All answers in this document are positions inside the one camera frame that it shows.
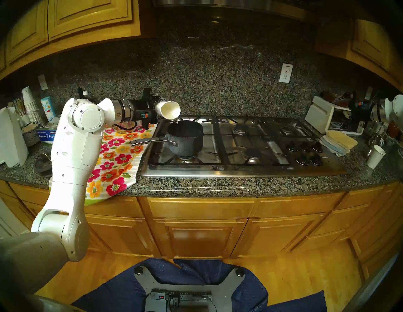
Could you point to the white cup holding wooden sticks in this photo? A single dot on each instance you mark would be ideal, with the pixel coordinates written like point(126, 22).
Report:
point(24, 119)

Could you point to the blue aluminium foil box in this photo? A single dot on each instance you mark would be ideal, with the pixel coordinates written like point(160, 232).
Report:
point(45, 135)

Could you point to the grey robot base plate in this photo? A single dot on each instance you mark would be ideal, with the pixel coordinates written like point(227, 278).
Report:
point(189, 280)

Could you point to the dark bottle with white label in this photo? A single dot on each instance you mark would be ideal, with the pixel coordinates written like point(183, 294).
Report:
point(85, 93)

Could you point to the stacked yellow blue cloths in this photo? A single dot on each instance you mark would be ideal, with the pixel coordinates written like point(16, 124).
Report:
point(332, 148)

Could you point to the white wall switch plate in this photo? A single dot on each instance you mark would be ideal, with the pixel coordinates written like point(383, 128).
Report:
point(42, 82)
point(368, 93)

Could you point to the colourful patterned paper cup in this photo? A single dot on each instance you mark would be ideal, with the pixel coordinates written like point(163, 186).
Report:
point(48, 108)

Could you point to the dark round lid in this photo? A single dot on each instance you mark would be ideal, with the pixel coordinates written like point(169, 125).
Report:
point(43, 166)

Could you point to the yellow folded dishcloth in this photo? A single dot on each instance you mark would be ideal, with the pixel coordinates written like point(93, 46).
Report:
point(343, 139)

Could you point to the patterned grey bowl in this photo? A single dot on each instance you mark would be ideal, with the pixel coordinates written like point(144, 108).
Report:
point(31, 135)

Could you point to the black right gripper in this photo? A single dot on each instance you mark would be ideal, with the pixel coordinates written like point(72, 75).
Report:
point(359, 116)

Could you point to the large black burner grate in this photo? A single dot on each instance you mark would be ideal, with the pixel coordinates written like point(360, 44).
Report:
point(261, 163)
point(160, 163)

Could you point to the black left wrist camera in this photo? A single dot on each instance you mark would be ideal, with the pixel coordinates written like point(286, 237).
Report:
point(145, 117)

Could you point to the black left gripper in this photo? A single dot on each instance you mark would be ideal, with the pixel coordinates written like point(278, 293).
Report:
point(135, 110)

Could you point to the stainless range hood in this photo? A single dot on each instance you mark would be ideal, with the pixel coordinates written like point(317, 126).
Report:
point(226, 4)

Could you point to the wooden base cabinets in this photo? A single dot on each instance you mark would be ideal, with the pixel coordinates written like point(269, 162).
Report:
point(201, 239)

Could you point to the floral kitchen towel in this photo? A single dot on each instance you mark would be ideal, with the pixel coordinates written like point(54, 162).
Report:
point(116, 163)

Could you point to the stainless steel gas cooktop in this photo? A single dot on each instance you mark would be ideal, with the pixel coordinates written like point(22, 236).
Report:
point(270, 168)

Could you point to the small red jar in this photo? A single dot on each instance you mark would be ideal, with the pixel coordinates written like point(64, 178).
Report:
point(393, 129)

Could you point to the black stove knob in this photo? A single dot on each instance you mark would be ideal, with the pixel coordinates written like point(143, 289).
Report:
point(302, 159)
point(304, 146)
point(292, 146)
point(315, 160)
point(317, 147)

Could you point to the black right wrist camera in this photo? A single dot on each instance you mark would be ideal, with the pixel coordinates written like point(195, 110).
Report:
point(361, 104)

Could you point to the white floor appliance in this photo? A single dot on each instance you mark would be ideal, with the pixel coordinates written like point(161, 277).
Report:
point(6, 223)

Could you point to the white toaster oven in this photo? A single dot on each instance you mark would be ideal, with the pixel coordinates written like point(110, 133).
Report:
point(318, 114)

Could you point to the stack of white paper cups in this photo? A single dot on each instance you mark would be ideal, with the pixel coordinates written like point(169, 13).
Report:
point(31, 107)

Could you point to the white paper water cup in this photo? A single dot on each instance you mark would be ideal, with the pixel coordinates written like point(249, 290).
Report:
point(168, 110)

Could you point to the small black burner grate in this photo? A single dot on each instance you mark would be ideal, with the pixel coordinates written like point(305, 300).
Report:
point(299, 133)

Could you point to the white wall power outlet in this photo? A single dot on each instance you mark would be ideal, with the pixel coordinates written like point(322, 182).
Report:
point(286, 73)

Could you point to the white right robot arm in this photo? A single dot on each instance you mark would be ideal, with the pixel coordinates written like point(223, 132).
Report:
point(397, 105)

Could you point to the small white paper cup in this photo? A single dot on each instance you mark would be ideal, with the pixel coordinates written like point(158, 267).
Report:
point(375, 156)

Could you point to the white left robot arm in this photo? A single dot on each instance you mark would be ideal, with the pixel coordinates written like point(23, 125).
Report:
point(75, 151)

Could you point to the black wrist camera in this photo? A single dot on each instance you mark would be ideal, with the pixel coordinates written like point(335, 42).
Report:
point(145, 117)
point(361, 104)

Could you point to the wooden wall cabinet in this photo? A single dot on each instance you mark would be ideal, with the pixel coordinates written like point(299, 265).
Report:
point(371, 44)
point(82, 15)

